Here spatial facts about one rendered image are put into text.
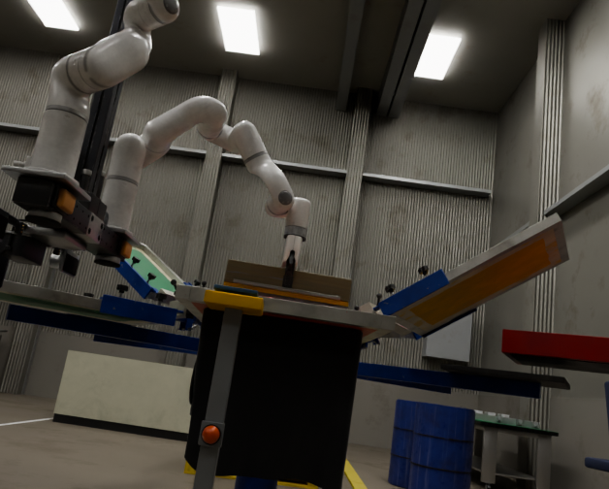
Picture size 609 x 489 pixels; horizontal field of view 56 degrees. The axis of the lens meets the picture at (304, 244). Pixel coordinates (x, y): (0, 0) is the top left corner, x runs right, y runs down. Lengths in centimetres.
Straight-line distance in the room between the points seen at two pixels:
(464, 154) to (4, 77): 915
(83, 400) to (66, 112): 616
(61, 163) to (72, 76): 20
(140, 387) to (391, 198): 603
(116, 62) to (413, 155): 1021
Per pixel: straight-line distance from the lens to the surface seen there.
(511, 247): 240
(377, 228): 1085
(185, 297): 155
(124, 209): 179
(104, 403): 734
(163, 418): 716
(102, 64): 141
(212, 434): 129
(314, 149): 1128
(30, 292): 229
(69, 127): 142
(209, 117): 190
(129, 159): 183
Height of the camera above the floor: 77
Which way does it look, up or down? 14 degrees up
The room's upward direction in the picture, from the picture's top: 8 degrees clockwise
